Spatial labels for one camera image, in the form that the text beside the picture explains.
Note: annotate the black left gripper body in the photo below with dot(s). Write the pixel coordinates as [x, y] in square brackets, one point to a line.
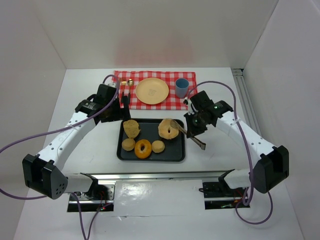
[122, 110]

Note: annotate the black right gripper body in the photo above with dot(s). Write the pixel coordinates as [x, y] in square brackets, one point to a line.
[194, 124]

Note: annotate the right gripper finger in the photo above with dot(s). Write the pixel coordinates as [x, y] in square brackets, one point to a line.
[173, 127]
[201, 144]

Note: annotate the large pale bagel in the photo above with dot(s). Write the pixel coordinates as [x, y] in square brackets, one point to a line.
[161, 131]

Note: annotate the small round bun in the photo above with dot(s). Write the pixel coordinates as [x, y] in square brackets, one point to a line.
[158, 146]
[128, 144]

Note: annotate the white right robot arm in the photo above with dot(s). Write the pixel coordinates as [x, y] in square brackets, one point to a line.
[269, 164]

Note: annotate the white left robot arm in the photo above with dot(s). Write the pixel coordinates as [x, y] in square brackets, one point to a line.
[43, 171]

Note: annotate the oval seeded bread slice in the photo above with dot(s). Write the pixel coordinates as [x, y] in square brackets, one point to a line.
[131, 128]

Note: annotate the red white checkered cloth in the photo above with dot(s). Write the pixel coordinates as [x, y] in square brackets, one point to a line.
[171, 102]

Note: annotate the yellow round plate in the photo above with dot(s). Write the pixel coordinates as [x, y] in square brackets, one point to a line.
[152, 91]

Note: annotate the black rectangular tray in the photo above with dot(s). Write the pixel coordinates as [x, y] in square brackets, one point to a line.
[175, 150]

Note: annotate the blue cup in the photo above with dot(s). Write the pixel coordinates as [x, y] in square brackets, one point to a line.
[181, 87]

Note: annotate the orange glazed donut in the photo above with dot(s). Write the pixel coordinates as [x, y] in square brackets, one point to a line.
[142, 149]

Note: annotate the gold fork black handle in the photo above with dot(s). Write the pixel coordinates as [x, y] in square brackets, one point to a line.
[123, 86]

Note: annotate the gold spoon black handle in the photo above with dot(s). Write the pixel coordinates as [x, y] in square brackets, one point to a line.
[130, 84]

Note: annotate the aluminium frame rail right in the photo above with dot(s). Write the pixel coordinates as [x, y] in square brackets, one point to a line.
[245, 99]

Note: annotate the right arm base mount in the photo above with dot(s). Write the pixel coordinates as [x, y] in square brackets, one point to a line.
[218, 195]

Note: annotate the aluminium rail at front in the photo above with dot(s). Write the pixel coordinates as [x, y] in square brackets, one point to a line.
[206, 176]

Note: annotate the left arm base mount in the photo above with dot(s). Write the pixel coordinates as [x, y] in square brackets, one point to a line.
[100, 197]

